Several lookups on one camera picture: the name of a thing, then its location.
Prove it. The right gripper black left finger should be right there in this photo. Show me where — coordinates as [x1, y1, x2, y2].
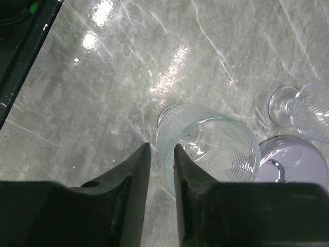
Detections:
[1, 143, 151, 246]

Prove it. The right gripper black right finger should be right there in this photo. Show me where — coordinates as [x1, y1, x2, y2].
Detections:
[174, 145, 328, 246]

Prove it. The chrome wine glass rack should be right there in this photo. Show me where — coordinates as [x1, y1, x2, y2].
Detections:
[255, 135, 328, 189]

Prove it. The clear glass beside rack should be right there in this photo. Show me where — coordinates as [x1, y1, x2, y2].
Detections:
[268, 79, 328, 144]

